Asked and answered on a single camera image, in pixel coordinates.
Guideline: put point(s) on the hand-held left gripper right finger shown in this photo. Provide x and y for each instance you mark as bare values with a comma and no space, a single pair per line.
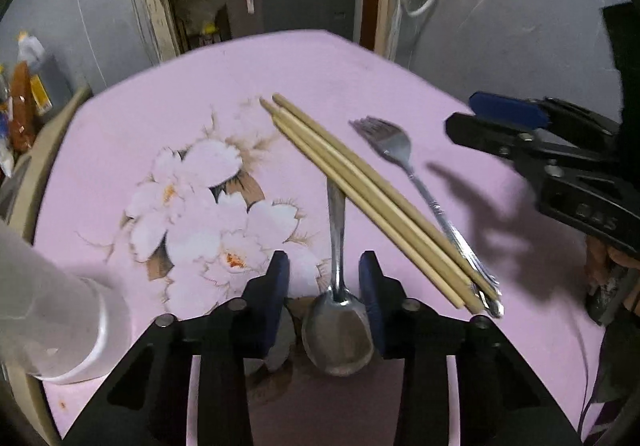
372,301

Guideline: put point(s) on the white plastic utensil basket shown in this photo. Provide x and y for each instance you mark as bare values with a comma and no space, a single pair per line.
50,316

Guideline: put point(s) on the metal spoon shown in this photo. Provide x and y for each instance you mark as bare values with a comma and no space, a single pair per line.
337,336

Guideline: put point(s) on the person's right hand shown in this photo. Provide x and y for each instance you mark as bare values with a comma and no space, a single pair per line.
597,266

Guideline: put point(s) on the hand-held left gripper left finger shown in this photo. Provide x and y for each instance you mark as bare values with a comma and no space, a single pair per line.
277,296

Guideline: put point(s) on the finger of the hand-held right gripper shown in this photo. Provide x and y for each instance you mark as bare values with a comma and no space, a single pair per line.
505,107
480,133

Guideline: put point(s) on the brown food packet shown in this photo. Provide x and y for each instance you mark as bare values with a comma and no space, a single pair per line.
22,111

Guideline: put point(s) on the grey cabinet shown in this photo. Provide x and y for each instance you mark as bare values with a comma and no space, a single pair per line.
300,1

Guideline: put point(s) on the metal fork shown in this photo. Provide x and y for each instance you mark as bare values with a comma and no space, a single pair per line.
395,141

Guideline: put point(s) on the large oil jug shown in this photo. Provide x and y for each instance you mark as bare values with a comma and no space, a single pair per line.
41,93

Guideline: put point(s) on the pink floral tablecloth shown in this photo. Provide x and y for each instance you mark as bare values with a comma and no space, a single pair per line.
425,76

